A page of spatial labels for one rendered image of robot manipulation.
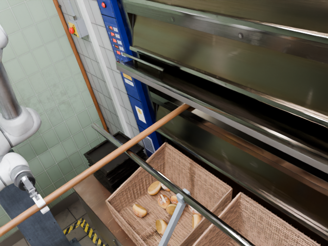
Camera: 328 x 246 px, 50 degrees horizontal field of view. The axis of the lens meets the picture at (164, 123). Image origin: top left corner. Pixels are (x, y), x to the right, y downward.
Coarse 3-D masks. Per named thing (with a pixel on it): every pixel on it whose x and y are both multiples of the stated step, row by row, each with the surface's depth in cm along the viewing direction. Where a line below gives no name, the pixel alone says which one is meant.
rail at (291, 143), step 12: (132, 72) 164; (144, 72) 159; (168, 84) 145; (192, 96) 134; (216, 108) 125; (240, 120) 117; (264, 132) 110; (276, 132) 108; (288, 144) 104; (300, 144) 102; (312, 156) 99; (324, 156) 96
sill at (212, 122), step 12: (156, 96) 192; (168, 96) 186; (192, 108) 173; (204, 120) 164; (216, 120) 161; (228, 132) 153; (240, 132) 151; (252, 144) 144; (264, 144) 142; (264, 156) 142; (276, 156) 136; (288, 156) 134; (288, 168) 134; (300, 168) 128; (312, 168) 127; (312, 180) 126; (324, 180) 122
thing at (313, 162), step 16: (128, 64) 174; (144, 64) 173; (160, 64) 171; (144, 80) 158; (176, 80) 153; (192, 80) 152; (176, 96) 142; (208, 96) 138; (224, 96) 136; (240, 96) 135; (208, 112) 129; (240, 112) 125; (256, 112) 124; (272, 112) 123; (288, 112) 122; (240, 128) 118; (272, 128) 114; (288, 128) 113; (304, 128) 113; (320, 128) 112; (272, 144) 109; (304, 144) 105; (320, 144) 104; (304, 160) 101
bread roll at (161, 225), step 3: (159, 219) 190; (162, 219) 190; (156, 222) 191; (159, 222) 189; (162, 222) 188; (165, 222) 189; (156, 225) 191; (159, 225) 188; (162, 225) 186; (165, 225) 187; (156, 228) 190; (159, 228) 187; (162, 228) 185; (165, 228) 186; (159, 231) 187; (162, 231) 185; (162, 234) 186
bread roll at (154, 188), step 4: (152, 184) 213; (156, 184) 211; (160, 184) 212; (148, 188) 212; (152, 188) 210; (156, 188) 210; (160, 188) 212; (148, 192) 210; (152, 192) 209; (156, 192) 210
